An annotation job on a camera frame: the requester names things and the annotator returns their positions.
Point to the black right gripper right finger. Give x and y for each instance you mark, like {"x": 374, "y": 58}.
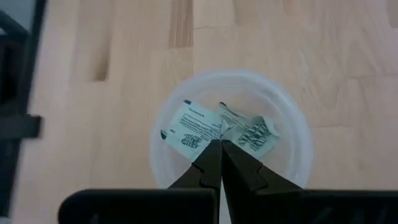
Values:
{"x": 248, "y": 193}

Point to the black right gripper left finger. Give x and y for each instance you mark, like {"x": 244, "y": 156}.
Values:
{"x": 202, "y": 193}

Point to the pale green sweetener packet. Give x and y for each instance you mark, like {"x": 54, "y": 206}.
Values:
{"x": 252, "y": 133}
{"x": 192, "y": 124}

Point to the clear plastic container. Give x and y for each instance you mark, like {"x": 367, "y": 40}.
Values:
{"x": 236, "y": 84}

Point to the black table frame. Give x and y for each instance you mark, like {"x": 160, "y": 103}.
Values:
{"x": 18, "y": 124}

